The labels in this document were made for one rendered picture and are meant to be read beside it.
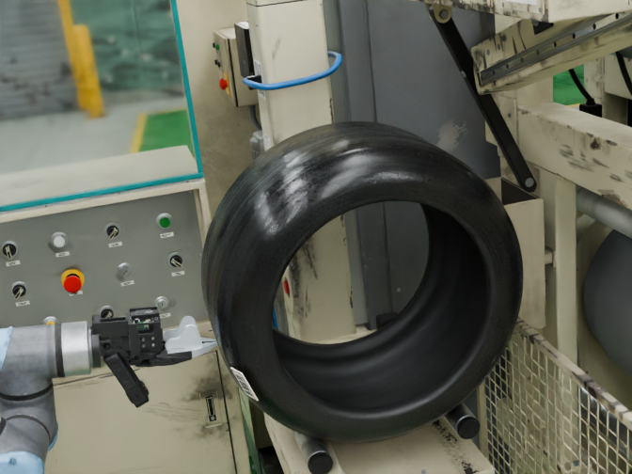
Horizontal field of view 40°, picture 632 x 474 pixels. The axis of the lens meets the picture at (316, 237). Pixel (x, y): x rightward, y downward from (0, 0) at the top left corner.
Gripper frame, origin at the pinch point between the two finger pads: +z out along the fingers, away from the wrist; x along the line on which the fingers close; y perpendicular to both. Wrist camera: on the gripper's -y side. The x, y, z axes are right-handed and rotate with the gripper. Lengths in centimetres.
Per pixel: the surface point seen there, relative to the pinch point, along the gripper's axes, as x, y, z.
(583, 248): 45, -4, 99
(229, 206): 4.0, 24.2, 4.6
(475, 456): -6, -25, 49
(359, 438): -10.4, -15.5, 24.5
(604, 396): -25, -4, 62
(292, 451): 0.4, -23.4, 14.7
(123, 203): 58, 11, -12
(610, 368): 45, -39, 111
